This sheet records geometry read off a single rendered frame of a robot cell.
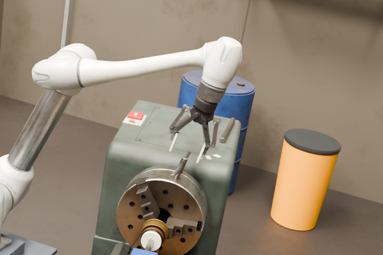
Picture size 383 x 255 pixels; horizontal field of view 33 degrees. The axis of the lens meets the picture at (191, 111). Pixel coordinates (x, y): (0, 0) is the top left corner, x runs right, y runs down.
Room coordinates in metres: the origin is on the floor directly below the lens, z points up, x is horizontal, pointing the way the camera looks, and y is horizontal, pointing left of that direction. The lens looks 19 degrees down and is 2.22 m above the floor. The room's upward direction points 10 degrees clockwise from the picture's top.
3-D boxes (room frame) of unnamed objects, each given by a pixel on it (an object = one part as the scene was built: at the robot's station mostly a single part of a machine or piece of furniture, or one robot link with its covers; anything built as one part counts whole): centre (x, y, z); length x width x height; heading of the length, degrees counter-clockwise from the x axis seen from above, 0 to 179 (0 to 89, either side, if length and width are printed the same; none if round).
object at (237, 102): (4.73, -0.16, 0.43); 0.58 x 0.58 x 0.86
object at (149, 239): (1.85, 0.06, 1.08); 0.13 x 0.07 x 0.07; 175
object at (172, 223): (2.02, -0.04, 1.09); 0.12 x 0.11 x 0.05; 86
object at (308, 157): (4.38, -0.89, 0.33); 0.41 x 0.41 x 0.65
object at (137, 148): (2.51, 0.03, 1.06); 0.59 x 0.48 x 0.39; 175
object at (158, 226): (1.96, 0.05, 1.08); 0.09 x 0.09 x 0.09; 85
